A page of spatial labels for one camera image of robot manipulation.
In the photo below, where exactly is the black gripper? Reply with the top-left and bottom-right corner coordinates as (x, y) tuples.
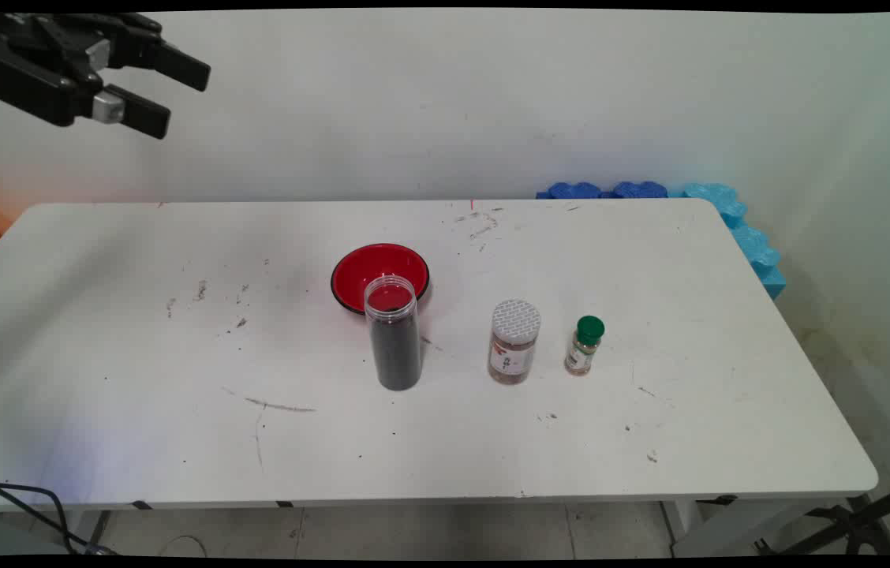
(0, 12), (211, 141)

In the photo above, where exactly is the clear jar of black grains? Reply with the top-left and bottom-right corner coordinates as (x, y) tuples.
(364, 275), (422, 392)

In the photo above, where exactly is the red bowl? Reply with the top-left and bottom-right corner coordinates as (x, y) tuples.
(331, 243), (431, 317)

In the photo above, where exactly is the dark blue foam tile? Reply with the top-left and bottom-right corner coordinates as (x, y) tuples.
(537, 181), (604, 200)
(603, 181), (669, 200)

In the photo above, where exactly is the white table leg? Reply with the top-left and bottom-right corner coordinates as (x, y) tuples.
(58, 510), (110, 553)
(662, 499), (860, 558)

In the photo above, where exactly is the spice jar with patterned lid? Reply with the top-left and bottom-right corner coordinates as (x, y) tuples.
(488, 299), (542, 386)

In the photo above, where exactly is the small spice bottle green cap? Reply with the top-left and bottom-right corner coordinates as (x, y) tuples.
(564, 316), (606, 377)

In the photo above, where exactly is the light blue foam tile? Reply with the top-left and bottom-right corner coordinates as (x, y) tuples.
(670, 183), (787, 301)

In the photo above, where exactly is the black tripod stand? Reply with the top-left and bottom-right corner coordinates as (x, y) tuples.
(757, 472), (890, 557)

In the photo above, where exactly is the black floor cable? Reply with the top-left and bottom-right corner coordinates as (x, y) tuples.
(0, 469), (118, 555)

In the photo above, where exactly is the thin grey floor wire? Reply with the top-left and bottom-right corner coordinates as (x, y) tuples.
(157, 536), (209, 558)

